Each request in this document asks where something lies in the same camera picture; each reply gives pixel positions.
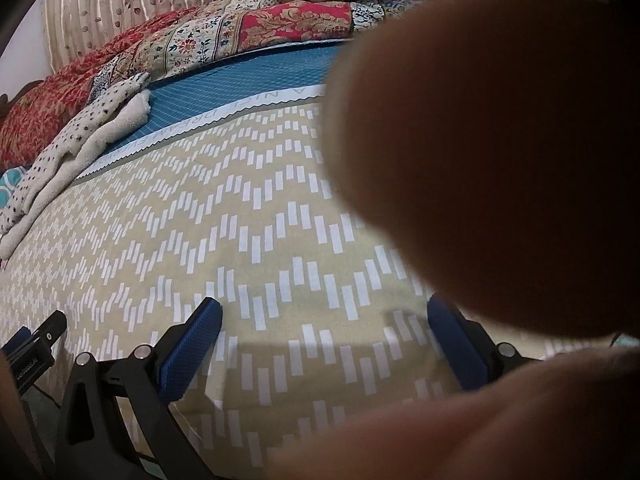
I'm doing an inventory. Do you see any cream fleece black-patterned garment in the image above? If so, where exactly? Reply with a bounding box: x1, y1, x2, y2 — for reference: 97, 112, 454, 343
1, 73, 151, 261

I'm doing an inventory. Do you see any person's left hand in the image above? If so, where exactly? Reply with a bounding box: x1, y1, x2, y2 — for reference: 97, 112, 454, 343
1, 354, 42, 478

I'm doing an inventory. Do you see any person's right hand close-up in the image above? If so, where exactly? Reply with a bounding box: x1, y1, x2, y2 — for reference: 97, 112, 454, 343
267, 0, 639, 479

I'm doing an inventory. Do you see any teal white lattice pillow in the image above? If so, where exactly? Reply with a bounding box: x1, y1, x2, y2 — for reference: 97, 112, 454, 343
0, 166, 29, 209

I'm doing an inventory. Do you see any carved brown wooden headboard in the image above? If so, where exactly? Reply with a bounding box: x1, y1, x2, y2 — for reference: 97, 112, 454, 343
0, 80, 41, 120

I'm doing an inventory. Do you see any patterned bedsheet beige teal blue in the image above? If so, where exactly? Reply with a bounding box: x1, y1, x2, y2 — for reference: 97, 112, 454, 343
1, 46, 462, 479

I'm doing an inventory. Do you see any red floral patchwork quilt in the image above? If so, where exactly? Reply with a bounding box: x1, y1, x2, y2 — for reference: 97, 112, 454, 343
1, 0, 352, 170

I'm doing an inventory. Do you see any blue-grey patterned folded blanket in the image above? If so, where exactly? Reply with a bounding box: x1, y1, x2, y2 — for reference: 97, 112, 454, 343
349, 0, 424, 32

